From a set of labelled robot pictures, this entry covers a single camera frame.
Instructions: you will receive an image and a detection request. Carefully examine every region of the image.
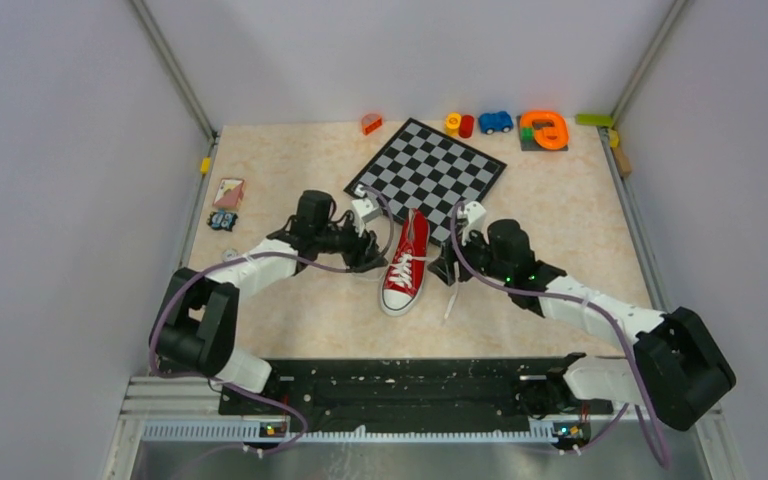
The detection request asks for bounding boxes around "black grey checkerboard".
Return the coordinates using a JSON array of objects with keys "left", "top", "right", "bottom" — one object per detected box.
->
[{"left": 344, "top": 118, "right": 507, "bottom": 246}]

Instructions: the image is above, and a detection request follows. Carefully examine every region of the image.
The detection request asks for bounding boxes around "yellow clip on rail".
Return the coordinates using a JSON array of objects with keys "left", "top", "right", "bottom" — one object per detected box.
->
[{"left": 199, "top": 157, "right": 211, "bottom": 175}]

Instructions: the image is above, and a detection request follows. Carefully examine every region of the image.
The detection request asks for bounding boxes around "small blue toy robot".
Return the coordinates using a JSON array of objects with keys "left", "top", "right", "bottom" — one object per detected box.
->
[{"left": 206, "top": 210, "right": 238, "bottom": 232}]

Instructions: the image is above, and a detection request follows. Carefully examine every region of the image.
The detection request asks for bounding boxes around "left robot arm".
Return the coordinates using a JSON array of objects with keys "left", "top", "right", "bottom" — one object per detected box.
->
[{"left": 149, "top": 186, "right": 394, "bottom": 414}]

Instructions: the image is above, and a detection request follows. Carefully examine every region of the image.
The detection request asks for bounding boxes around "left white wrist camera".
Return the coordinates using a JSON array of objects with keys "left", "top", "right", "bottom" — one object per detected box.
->
[{"left": 351, "top": 197, "right": 382, "bottom": 230}]

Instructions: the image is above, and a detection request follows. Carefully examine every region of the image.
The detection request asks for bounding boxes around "pink tangram card box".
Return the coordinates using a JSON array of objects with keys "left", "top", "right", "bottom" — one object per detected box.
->
[{"left": 212, "top": 178, "right": 246, "bottom": 211}]

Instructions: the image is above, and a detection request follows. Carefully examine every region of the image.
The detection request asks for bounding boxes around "purple cable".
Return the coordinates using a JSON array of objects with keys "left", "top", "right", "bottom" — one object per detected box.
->
[
  {"left": 448, "top": 198, "right": 673, "bottom": 469},
  {"left": 148, "top": 185, "right": 396, "bottom": 458}
]

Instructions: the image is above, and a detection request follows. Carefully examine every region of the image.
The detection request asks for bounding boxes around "orange half-round toy block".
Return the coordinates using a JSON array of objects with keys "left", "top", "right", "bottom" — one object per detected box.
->
[{"left": 360, "top": 113, "right": 383, "bottom": 136}]

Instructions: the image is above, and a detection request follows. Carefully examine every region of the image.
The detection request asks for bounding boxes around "blue toy car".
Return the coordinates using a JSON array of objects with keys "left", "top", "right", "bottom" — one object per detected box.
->
[{"left": 478, "top": 111, "right": 514, "bottom": 135}]

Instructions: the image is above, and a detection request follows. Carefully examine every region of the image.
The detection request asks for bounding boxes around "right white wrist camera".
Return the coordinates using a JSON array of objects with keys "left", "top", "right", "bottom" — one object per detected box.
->
[{"left": 456, "top": 201, "right": 487, "bottom": 247}]

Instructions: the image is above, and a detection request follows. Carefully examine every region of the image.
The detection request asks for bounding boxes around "orange curved track toy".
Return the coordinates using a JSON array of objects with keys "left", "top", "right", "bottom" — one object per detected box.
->
[{"left": 517, "top": 110, "right": 570, "bottom": 151}]

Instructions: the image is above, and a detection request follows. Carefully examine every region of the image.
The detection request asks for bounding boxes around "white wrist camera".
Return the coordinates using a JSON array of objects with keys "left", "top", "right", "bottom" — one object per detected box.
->
[
  {"left": 456, "top": 201, "right": 487, "bottom": 247},
  {"left": 351, "top": 197, "right": 382, "bottom": 230}
]

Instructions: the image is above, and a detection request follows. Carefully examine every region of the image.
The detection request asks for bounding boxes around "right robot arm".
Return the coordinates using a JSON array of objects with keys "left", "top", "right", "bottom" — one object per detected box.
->
[{"left": 429, "top": 219, "right": 737, "bottom": 431}]

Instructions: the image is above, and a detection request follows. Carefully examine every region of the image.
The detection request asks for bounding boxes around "red canvas sneaker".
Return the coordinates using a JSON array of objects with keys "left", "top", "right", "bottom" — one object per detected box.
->
[{"left": 379, "top": 209, "right": 430, "bottom": 316}]

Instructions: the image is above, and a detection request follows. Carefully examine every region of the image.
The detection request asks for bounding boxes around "wooden block on rail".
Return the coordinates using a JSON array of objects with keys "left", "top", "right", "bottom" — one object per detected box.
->
[{"left": 612, "top": 146, "right": 633, "bottom": 179}]

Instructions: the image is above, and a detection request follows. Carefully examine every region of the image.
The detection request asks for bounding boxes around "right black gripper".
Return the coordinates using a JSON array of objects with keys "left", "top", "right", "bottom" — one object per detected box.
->
[{"left": 428, "top": 221, "right": 511, "bottom": 286}]

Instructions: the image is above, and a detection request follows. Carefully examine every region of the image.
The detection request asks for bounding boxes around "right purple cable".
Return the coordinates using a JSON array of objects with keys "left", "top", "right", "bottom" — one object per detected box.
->
[{"left": 448, "top": 198, "right": 673, "bottom": 469}]

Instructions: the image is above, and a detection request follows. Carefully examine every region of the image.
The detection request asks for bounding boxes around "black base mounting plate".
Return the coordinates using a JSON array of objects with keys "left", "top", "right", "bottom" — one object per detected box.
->
[{"left": 155, "top": 357, "right": 614, "bottom": 439}]

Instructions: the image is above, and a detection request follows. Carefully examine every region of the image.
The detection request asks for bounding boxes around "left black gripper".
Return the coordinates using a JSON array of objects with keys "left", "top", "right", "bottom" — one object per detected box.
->
[{"left": 315, "top": 213, "right": 387, "bottom": 272}]

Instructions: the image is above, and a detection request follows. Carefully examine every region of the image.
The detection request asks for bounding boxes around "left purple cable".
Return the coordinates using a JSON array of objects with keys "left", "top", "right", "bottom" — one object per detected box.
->
[{"left": 148, "top": 185, "right": 396, "bottom": 458}]

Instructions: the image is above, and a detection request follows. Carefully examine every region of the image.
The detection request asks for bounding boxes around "green flat block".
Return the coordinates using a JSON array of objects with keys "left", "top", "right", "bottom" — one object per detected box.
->
[{"left": 575, "top": 113, "right": 615, "bottom": 128}]

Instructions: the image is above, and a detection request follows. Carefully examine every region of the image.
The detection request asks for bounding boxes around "red toy cylinder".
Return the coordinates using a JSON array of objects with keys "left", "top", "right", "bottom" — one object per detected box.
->
[{"left": 458, "top": 115, "right": 475, "bottom": 139}]

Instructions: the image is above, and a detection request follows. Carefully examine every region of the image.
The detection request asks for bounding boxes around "yellow toy cylinder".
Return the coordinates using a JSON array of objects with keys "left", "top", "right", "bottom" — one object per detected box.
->
[{"left": 444, "top": 112, "right": 462, "bottom": 137}]

